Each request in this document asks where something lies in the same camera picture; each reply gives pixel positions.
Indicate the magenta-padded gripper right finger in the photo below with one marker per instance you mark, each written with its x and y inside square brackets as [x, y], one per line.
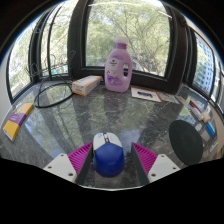
[145, 158]

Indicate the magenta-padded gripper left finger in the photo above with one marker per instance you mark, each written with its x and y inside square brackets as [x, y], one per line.
[79, 158]

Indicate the blue and white computer mouse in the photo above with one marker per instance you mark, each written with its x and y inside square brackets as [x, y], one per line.
[108, 158]

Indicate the black round mouse pad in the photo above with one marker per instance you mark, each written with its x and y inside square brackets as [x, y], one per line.
[185, 142]

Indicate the grey printed leaflet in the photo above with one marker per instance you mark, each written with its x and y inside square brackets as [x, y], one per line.
[168, 98]

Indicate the blue and white box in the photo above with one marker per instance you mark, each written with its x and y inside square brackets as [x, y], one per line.
[210, 129]

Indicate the red book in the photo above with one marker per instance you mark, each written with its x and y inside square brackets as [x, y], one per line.
[197, 108]

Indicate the yellow and purple box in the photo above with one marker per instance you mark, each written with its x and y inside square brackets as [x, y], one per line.
[17, 120]

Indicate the cream book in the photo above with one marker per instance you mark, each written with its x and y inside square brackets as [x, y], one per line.
[205, 116]

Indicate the white and orange carton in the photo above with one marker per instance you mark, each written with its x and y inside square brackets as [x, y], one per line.
[86, 85]

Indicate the purple detergent bottle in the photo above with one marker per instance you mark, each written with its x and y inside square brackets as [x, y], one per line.
[118, 70]

